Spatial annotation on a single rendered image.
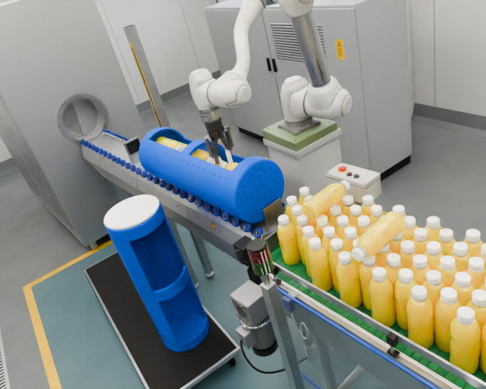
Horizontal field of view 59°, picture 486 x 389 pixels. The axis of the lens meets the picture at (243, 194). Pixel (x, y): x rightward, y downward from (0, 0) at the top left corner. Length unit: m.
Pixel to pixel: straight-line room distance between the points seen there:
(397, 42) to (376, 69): 0.26
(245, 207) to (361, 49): 1.81
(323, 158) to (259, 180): 0.72
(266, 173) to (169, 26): 5.55
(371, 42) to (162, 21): 4.39
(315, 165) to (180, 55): 5.14
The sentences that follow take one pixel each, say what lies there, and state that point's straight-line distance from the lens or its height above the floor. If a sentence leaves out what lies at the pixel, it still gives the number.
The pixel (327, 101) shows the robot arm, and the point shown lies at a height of 1.24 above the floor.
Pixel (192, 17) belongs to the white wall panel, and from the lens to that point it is 7.37.
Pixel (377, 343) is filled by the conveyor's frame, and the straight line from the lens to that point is 1.45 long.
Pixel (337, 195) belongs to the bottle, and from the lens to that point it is 1.60.
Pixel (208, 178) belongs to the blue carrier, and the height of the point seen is 1.17.
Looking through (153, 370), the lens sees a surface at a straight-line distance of 2.60.
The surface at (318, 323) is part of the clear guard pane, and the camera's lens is 1.50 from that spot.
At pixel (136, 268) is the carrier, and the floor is 0.79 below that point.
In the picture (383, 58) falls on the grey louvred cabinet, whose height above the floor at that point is 1.01.
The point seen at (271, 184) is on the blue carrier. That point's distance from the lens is 1.87.
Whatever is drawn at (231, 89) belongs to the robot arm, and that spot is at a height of 1.55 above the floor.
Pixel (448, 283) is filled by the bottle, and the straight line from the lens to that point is 1.40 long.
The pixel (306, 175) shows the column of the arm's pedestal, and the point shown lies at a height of 0.83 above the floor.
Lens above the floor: 2.04
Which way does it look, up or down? 31 degrees down
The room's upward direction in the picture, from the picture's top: 16 degrees counter-clockwise
